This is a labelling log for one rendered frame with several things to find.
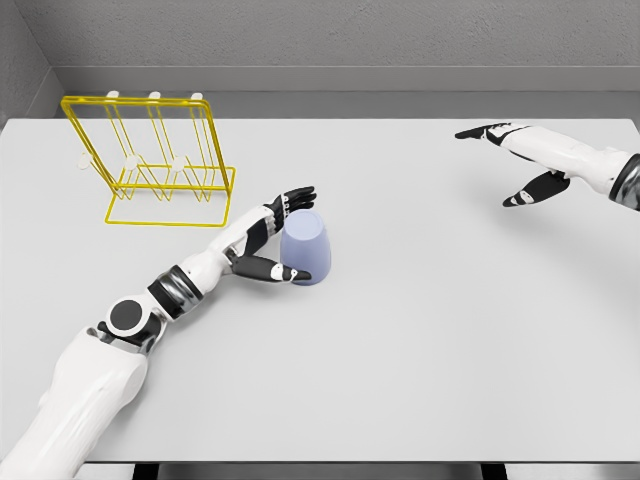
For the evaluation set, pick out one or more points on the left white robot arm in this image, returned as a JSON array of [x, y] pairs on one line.
[[100, 370]]

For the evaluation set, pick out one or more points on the lavender cup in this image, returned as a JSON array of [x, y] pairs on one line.
[[306, 248]]

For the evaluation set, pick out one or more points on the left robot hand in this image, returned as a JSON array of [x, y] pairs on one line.
[[245, 230]]

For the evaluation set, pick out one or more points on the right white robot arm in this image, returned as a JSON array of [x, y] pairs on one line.
[[607, 167]]

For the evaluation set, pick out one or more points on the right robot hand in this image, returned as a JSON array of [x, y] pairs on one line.
[[530, 150]]

